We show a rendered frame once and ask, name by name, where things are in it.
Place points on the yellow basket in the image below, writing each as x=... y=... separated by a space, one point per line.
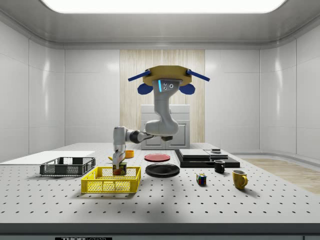
x=110 y=183

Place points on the white cabinet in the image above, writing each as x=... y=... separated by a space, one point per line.
x=181 y=120

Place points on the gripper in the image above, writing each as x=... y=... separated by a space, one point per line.
x=118 y=157

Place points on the puzzle cube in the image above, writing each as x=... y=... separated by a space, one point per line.
x=201 y=179

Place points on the black plate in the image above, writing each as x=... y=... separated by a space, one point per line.
x=162 y=170

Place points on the yellow mug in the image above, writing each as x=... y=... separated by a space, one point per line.
x=238 y=180

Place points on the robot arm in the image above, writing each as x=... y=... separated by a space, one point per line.
x=162 y=120

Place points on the dark grey basket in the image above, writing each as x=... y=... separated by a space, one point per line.
x=66 y=167

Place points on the red plate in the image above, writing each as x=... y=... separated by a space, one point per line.
x=157 y=157

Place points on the white board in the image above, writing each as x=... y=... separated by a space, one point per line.
x=47 y=156

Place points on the banana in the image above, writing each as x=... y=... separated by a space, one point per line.
x=110 y=158

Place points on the drone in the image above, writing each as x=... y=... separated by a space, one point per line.
x=167 y=72

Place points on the yellow bowl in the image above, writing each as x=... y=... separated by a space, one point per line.
x=129 y=154

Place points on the black mug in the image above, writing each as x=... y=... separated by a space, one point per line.
x=219 y=167

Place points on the black stove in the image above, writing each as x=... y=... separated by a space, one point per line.
x=200 y=156

